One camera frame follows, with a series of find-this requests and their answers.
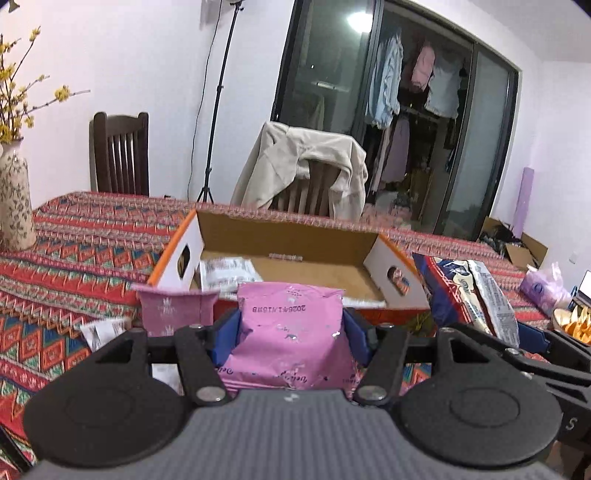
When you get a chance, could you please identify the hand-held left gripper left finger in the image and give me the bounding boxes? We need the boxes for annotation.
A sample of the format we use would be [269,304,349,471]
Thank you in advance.
[90,308,242,408]

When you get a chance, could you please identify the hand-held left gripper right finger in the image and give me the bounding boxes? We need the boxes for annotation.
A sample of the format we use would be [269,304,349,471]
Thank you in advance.
[342,308,497,408]

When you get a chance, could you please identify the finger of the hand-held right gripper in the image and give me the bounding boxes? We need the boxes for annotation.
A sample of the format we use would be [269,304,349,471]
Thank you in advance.
[516,320,591,358]
[462,323,571,393]

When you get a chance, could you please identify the pink snack packet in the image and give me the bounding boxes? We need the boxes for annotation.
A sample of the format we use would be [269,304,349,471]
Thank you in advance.
[217,281,357,393]

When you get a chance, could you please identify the white snack packet grey print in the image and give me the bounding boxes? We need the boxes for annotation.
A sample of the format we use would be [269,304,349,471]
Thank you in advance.
[199,257,265,298]

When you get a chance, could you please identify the blue and white snack bag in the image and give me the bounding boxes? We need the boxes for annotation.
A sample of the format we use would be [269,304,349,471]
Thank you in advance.
[412,252,520,349]

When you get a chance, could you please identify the cardboard box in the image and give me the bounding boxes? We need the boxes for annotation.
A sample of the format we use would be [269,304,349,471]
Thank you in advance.
[480,217,549,271]
[147,209,437,335]

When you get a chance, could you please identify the bowl of golden pieces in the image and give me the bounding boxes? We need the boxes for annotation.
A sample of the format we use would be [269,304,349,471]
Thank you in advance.
[551,306,591,346]

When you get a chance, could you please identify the purple tissue pack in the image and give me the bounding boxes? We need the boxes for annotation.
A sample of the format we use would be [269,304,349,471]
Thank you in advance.
[519,262,573,317]

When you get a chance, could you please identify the mauve snack packet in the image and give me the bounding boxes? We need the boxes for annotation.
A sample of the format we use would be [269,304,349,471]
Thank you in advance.
[134,286,219,339]

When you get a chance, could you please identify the cardboard box on floor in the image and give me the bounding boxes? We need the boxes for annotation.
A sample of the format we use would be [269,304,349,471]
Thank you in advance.
[480,217,549,271]

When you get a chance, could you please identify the crumpled white snack packet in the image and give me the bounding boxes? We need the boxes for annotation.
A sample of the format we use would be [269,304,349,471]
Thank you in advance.
[79,318,134,354]

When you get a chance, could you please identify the clothes pile on floor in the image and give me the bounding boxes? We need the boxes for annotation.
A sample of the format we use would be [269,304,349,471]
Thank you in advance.
[365,194,416,227]

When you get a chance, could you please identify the rolled purple yoga mat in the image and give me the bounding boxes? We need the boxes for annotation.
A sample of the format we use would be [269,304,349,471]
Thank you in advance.
[514,168,536,236]

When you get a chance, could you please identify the wooden chair under jacket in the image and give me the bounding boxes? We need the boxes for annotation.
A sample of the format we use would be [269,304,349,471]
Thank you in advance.
[270,161,342,217]

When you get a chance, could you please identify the beige jacket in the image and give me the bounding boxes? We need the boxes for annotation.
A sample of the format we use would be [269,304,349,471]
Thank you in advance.
[231,121,369,220]

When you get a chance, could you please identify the hanging mauve garments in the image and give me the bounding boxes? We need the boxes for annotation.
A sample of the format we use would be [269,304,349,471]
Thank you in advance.
[374,115,411,183]

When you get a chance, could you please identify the dark wooden chair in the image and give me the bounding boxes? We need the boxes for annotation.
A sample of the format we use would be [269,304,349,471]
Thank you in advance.
[89,112,150,197]

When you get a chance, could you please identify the floral ceramic vase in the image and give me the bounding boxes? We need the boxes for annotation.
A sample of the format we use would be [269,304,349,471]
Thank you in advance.
[0,141,38,252]

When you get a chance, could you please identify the studio light on stand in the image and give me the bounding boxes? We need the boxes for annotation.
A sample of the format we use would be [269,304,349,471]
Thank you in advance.
[196,0,245,204]

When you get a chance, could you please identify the hanging light blue shirt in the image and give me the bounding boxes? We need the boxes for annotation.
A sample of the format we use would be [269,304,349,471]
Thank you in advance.
[367,34,402,130]

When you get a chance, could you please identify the hanging white shirt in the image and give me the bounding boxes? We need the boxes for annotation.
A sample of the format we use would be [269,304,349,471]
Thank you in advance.
[425,51,462,118]

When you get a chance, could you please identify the hanging pink garment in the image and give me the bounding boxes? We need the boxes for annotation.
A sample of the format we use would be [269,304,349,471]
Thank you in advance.
[411,44,437,90]

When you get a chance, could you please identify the sliding glass door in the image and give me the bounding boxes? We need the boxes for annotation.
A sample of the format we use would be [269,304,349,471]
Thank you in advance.
[272,0,522,241]

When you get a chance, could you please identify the yellow flower branches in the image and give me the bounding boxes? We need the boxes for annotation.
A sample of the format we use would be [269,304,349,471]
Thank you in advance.
[0,28,90,146]

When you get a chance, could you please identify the black light cable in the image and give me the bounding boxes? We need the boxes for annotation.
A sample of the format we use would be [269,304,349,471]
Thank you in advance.
[186,18,219,200]

